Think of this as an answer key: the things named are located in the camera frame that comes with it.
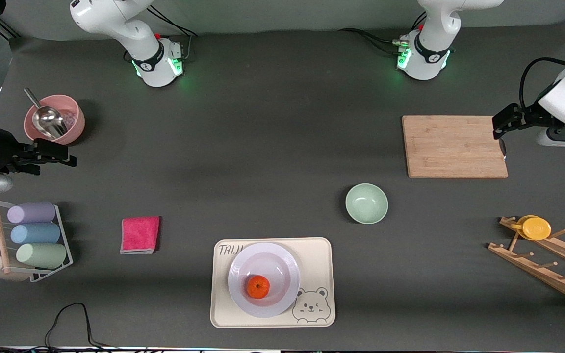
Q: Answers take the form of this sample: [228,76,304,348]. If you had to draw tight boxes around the white ribbed plate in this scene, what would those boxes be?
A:
[227,242,302,319]

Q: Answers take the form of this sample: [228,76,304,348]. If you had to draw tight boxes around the orange fruit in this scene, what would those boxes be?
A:
[246,275,271,300]

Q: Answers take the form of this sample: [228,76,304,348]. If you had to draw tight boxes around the pink bowl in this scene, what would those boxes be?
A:
[24,95,86,145]

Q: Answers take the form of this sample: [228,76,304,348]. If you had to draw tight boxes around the metal scoop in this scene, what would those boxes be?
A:
[24,87,69,139]

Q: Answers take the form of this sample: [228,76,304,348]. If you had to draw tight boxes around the purple cup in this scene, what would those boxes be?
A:
[7,202,57,225]

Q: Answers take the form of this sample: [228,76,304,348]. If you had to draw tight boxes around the wooden cutting board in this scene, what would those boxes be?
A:
[402,115,509,179]

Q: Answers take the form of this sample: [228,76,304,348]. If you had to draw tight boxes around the blue cup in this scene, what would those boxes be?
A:
[10,223,61,245]

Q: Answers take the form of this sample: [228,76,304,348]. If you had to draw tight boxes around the green cup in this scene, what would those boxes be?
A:
[16,242,68,270]

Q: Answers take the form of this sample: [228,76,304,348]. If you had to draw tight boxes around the pink folded cloth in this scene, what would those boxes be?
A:
[120,216,161,255]

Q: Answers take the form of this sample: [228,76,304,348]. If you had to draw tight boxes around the wooden dish rack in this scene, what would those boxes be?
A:
[488,216,565,309]

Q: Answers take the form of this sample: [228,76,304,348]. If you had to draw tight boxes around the pale green bowl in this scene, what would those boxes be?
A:
[345,183,389,225]

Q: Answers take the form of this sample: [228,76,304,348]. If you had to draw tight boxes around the beige bear print tray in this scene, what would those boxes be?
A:
[209,237,336,328]

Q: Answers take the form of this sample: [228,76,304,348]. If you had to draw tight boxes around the white wire cup rack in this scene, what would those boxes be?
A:
[0,197,74,284]

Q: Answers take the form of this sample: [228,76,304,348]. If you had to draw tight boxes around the black looped table cable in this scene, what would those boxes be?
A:
[44,302,116,350]

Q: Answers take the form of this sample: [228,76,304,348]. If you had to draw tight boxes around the black left base cables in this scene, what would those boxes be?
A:
[338,12,426,57]

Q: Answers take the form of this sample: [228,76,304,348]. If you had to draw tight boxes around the black base cables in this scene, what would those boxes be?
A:
[338,12,426,57]
[154,7,203,65]

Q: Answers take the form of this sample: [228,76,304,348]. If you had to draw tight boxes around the black right base cables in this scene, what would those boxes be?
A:
[154,7,203,65]

